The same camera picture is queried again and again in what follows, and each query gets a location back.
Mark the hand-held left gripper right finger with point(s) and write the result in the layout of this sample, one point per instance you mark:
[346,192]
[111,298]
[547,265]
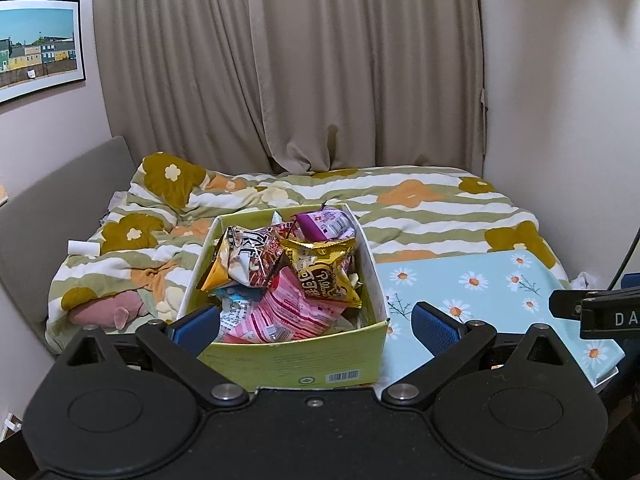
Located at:
[435,327]

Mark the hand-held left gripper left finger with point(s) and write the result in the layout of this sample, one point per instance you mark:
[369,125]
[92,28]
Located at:
[197,330]

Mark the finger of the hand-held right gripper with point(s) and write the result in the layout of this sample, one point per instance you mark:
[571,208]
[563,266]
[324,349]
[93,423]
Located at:
[570,304]

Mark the blue and white snack packet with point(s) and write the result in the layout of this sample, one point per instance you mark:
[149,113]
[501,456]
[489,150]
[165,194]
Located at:
[235,310]

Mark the cat print snack packet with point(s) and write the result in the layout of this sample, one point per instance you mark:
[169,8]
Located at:
[240,255]

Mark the pink snack packet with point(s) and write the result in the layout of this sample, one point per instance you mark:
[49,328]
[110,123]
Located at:
[285,315]

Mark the green cardboard box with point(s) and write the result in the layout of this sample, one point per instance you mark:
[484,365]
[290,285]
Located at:
[300,360]

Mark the red and black noodle packet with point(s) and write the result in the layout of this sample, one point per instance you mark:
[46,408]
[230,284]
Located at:
[272,252]

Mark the gold snack packet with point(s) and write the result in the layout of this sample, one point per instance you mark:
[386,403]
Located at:
[320,270]

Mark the purple snack packet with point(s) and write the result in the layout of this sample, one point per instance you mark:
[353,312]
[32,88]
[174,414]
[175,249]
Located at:
[320,225]

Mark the white crumpled cloth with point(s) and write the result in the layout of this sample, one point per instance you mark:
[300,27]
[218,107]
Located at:
[582,281]

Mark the pink plush toy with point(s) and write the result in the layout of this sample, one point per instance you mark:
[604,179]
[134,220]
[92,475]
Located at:
[110,310]

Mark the flower print striped blanket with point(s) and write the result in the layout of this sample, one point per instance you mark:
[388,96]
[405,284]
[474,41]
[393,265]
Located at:
[425,210]

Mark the white paper roll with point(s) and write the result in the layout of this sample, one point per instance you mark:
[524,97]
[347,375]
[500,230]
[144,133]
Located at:
[84,248]

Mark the grey upholstered headboard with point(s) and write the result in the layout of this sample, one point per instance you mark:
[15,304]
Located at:
[50,200]

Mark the beige curtain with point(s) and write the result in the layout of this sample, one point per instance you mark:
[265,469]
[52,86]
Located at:
[300,60]

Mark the framed houses wall poster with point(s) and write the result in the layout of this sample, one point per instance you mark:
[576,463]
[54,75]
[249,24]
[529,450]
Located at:
[40,50]

